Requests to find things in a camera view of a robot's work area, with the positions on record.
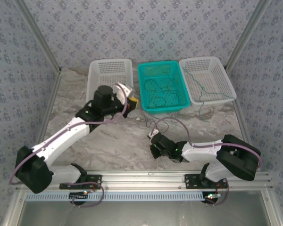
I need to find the small black controller board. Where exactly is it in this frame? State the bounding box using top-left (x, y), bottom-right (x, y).
top-left (69, 192), bottom-right (90, 201)
top-left (204, 193), bottom-right (222, 203)

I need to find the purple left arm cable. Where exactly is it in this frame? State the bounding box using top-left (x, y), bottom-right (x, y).
top-left (9, 89), bottom-right (129, 208)

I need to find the white slotted cable duct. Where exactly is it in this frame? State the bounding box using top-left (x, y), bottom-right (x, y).
top-left (25, 191), bottom-right (205, 202)

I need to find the thin black cable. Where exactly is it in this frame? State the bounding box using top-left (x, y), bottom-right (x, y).
top-left (143, 70), bottom-right (180, 108)

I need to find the teal plastic basket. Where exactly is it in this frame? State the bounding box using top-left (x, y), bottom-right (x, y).
top-left (137, 61), bottom-right (191, 115)

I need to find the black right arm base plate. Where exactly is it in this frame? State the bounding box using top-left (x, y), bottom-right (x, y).
top-left (184, 173), bottom-right (228, 189)

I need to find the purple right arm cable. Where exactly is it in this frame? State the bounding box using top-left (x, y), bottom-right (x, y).
top-left (154, 117), bottom-right (264, 207)

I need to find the aluminium mounting rail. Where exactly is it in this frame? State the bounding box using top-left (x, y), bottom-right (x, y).
top-left (16, 171), bottom-right (273, 190)

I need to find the aluminium table side rail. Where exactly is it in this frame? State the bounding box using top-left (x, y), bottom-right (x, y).
top-left (225, 67), bottom-right (260, 171)
top-left (25, 69), bottom-right (62, 174)

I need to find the white plastic basket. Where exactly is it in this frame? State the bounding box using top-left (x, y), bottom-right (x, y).
top-left (178, 56), bottom-right (237, 106)
top-left (86, 58), bottom-right (134, 105)

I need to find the green cable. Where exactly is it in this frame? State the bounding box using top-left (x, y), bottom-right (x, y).
top-left (182, 67), bottom-right (236, 123)

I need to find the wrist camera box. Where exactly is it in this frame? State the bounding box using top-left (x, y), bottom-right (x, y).
top-left (114, 82), bottom-right (134, 99)
top-left (148, 127), bottom-right (160, 139)

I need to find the thin grey cable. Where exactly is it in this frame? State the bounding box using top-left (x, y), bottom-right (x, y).
top-left (141, 110), bottom-right (170, 133)

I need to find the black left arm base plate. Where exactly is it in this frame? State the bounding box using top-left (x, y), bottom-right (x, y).
top-left (58, 174), bottom-right (102, 190)

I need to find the aluminium frame post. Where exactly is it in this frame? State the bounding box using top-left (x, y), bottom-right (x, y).
top-left (15, 0), bottom-right (62, 73)
top-left (225, 0), bottom-right (273, 70)

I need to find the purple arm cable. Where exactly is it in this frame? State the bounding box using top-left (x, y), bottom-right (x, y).
top-left (9, 89), bottom-right (129, 208)
top-left (154, 117), bottom-right (264, 207)

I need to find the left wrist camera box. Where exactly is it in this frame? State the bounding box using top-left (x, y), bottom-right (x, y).
top-left (114, 82), bottom-right (134, 99)

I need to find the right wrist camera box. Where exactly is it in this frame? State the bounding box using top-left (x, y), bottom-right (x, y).
top-left (148, 127), bottom-right (160, 139)

